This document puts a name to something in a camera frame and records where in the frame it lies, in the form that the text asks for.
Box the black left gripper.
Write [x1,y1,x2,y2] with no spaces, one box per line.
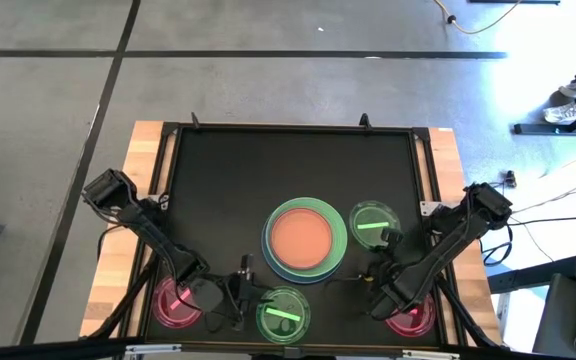
[187,252,279,331]

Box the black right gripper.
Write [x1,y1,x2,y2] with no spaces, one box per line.
[360,227,405,291]

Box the large blue plastic plate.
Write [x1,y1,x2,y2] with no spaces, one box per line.
[260,219,342,286]

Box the clear green plastic plate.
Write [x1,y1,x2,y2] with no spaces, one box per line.
[348,200,402,251]
[255,285,312,345]

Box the purple plastic plate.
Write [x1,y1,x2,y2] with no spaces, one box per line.
[269,207,335,270]

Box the large green plastic plate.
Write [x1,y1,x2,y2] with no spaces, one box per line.
[265,197,349,281]

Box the clear pink plastic plate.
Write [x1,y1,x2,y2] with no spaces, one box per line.
[385,292,437,338]
[151,276,204,330]

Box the black table mat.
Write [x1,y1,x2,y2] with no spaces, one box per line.
[145,127,442,349]

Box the black floor beam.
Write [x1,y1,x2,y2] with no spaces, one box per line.
[487,257,576,294]

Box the black stand foot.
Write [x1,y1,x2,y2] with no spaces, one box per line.
[512,112,576,136]

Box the black crossbeam with silver brackets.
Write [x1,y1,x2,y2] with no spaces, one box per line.
[0,337,576,360]

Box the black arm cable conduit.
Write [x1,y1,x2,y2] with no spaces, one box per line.
[432,274,507,350]
[85,249,162,341]

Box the black aluminium table frame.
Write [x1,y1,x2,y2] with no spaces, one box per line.
[117,121,469,351]

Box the black floor cable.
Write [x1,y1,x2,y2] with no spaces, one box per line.
[477,182,576,266]

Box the yellow floor cable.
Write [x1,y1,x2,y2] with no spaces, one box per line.
[432,0,523,36]

